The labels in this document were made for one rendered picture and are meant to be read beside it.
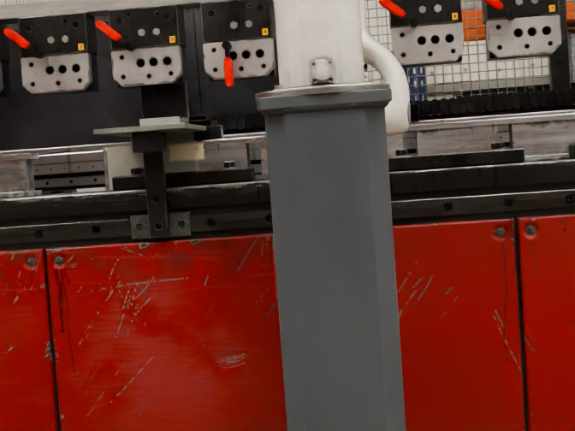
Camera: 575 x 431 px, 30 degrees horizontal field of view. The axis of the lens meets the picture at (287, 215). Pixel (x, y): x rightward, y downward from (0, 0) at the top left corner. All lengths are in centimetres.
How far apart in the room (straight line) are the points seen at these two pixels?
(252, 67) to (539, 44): 60
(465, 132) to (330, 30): 89
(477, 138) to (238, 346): 67
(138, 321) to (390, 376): 89
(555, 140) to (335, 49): 95
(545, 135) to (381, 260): 94
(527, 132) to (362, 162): 93
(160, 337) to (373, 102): 97
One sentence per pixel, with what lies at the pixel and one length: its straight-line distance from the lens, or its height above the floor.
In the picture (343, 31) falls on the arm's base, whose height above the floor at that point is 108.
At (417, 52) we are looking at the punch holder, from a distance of 229.
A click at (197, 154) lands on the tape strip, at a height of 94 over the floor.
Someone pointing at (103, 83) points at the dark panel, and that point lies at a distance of 293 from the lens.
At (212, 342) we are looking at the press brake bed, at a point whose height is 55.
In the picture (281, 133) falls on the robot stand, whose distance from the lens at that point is 144.
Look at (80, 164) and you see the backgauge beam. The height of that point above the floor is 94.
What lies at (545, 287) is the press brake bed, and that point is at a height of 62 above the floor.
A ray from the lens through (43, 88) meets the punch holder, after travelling 240.
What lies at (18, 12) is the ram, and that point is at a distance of 243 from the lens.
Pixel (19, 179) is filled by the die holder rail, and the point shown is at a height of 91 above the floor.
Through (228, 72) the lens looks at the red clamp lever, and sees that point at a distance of 227.
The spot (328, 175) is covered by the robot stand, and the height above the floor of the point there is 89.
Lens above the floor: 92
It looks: 3 degrees down
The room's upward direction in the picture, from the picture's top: 4 degrees counter-clockwise
